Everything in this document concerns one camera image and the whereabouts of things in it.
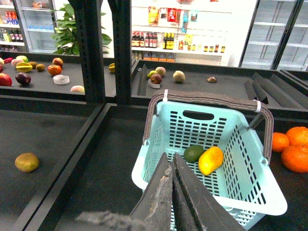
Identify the green avocado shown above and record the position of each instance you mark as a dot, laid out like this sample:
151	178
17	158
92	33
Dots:
193	153

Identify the brown basket handle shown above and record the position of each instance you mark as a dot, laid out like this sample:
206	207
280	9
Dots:
215	99

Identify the orange tangerine large right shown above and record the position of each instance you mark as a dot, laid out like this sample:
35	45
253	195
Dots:
295	158

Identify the orange tangerine small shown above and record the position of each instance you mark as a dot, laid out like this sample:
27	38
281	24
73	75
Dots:
279	142

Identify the green brown kiwi fruit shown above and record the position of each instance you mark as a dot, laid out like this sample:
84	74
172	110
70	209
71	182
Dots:
27	162

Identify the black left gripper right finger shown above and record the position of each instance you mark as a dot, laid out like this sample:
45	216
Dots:
195	208

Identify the white foam fruit net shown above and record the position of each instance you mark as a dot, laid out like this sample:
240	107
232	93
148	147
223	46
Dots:
61	79

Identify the row of sauce bottles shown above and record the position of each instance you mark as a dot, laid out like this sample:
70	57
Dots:
152	40

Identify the white zip tie left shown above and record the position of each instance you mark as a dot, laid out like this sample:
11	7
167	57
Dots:
165	97

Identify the black shelf frame post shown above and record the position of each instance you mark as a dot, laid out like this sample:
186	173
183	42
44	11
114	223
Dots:
89	37

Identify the yellow star fruit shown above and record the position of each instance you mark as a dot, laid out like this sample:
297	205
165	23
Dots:
24	67

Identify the white zip tie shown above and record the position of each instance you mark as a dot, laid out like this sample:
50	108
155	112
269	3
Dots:
259	106
165	97

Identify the light blue plastic basket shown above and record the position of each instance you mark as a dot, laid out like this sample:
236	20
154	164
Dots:
223	151

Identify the red apple left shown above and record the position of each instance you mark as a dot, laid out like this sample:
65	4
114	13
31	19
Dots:
5	80

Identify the orange persimmon fruit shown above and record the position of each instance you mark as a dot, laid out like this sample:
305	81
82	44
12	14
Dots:
54	69

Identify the orange tangerine upper right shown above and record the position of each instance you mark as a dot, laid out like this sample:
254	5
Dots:
297	136

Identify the white zip tie right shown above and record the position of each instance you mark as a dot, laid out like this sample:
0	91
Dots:
259	106

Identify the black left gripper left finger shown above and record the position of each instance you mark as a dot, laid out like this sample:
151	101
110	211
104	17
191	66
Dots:
153	210

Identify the yellow mango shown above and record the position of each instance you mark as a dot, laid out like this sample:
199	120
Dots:
210	160

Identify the green potted plant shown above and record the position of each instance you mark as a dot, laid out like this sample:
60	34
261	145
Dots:
65	36

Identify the dark purple fruit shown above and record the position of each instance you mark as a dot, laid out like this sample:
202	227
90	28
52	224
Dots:
23	79

